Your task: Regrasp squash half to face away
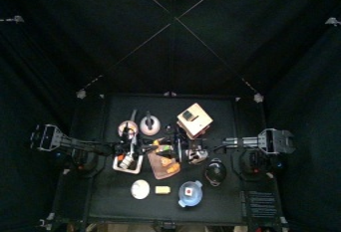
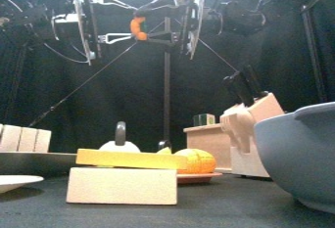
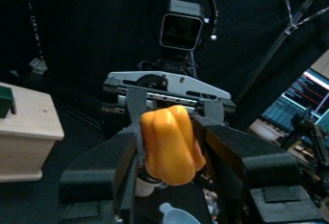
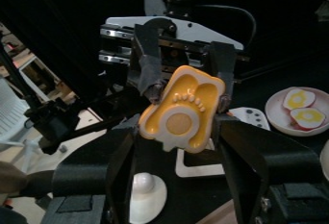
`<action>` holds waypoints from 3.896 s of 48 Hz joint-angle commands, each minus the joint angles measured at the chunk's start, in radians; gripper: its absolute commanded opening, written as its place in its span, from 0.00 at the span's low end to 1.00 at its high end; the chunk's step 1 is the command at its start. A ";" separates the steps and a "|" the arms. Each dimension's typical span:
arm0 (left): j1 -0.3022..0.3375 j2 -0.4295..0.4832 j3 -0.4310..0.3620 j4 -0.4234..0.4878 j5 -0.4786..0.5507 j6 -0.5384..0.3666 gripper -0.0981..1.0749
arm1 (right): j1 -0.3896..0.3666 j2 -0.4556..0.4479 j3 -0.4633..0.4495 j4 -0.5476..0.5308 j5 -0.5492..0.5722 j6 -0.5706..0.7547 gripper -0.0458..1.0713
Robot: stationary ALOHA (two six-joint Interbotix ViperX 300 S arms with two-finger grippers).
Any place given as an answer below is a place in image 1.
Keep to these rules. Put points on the yellow toy squash half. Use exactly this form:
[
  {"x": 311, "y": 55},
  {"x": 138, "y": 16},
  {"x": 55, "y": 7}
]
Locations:
[
  {"x": 159, "y": 141},
  {"x": 166, "y": 161}
]

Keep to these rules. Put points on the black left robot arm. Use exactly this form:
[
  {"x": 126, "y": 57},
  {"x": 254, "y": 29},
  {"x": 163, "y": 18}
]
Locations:
[{"x": 54, "y": 138}]

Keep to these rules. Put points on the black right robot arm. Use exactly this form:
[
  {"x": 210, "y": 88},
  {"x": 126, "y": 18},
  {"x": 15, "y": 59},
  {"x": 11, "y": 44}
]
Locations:
[{"x": 266, "y": 141}]

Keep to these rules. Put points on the green toy leaf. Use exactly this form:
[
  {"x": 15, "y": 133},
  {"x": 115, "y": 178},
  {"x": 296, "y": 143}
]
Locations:
[{"x": 166, "y": 148}]

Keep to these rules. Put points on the white black toy bottle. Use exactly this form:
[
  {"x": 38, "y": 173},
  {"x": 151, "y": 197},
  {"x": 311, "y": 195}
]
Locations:
[{"x": 126, "y": 162}]

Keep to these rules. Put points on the yellow ribbed toy corn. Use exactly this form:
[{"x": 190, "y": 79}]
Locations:
[{"x": 173, "y": 169}]

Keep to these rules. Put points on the white grey toy pot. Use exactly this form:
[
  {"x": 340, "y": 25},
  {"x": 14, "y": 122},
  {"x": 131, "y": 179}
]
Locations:
[{"x": 197, "y": 156}]

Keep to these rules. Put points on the brown wooden tray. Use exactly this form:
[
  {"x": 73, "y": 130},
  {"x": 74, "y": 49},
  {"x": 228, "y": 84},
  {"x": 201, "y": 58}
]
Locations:
[{"x": 161, "y": 173}]

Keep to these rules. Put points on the white square container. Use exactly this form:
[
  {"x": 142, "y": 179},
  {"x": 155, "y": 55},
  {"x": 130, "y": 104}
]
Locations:
[{"x": 118, "y": 167}]

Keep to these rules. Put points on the pink toy frying pan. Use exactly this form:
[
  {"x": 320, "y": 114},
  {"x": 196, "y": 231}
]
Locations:
[{"x": 126, "y": 125}]

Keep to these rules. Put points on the yellow rectangular toy block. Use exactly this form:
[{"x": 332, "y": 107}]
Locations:
[{"x": 163, "y": 189}]

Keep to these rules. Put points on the black toy pot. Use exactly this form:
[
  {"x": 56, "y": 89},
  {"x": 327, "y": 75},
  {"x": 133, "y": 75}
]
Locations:
[{"x": 216, "y": 173}]

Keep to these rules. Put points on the white round plate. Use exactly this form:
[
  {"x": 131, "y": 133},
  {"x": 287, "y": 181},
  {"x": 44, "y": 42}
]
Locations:
[{"x": 141, "y": 189}]

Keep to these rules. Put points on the red white toy food piece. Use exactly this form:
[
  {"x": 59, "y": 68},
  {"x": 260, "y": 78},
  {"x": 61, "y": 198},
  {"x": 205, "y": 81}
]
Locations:
[{"x": 189, "y": 191}]

